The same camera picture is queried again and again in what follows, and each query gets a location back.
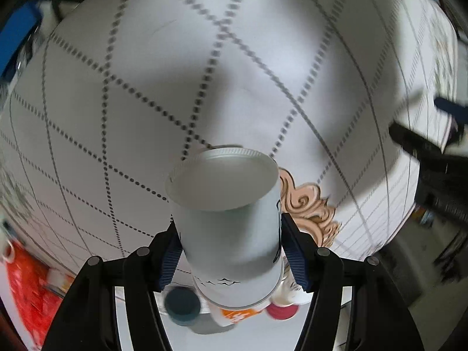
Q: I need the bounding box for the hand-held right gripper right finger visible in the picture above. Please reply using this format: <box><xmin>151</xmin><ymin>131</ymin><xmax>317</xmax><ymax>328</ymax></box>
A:
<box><xmin>281</xmin><ymin>212</ymin><xmax>425</xmax><ymax>351</ymax></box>

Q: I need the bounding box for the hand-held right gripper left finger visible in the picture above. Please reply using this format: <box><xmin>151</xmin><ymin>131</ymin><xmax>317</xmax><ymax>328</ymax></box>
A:
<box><xmin>43</xmin><ymin>224</ymin><xmax>183</xmax><ymax>351</ymax></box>

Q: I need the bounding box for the red cup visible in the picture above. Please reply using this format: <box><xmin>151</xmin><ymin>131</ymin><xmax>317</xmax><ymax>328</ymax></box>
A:
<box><xmin>266</xmin><ymin>301</ymin><xmax>299</xmax><ymax>321</ymax></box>

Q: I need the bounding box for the orange and white cup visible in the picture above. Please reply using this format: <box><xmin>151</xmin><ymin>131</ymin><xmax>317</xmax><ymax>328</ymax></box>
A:
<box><xmin>210</xmin><ymin>301</ymin><xmax>270</xmax><ymax>328</ymax></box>

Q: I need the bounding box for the red capped white bottle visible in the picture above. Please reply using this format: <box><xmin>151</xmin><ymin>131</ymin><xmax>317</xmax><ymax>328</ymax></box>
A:
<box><xmin>272</xmin><ymin>263</ymin><xmax>312</xmax><ymax>306</ymax></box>

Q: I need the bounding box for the grey bottle dark teal lid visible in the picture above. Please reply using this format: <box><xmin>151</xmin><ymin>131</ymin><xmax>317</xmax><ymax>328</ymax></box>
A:
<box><xmin>163</xmin><ymin>287</ymin><xmax>239</xmax><ymax>335</ymax></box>

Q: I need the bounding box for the red cloth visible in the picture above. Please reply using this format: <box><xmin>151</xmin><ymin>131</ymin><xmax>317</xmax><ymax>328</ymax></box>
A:
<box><xmin>0</xmin><ymin>250</ymin><xmax>66</xmax><ymax>349</ymax></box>

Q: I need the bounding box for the white quilted blanket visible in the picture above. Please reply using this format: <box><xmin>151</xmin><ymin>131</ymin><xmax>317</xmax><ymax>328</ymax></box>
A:
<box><xmin>0</xmin><ymin>0</ymin><xmax>460</xmax><ymax>289</ymax></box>

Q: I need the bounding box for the blue box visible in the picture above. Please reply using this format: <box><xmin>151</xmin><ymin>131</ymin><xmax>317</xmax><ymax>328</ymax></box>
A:
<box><xmin>0</xmin><ymin>1</ymin><xmax>43</xmax><ymax>78</ymax></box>

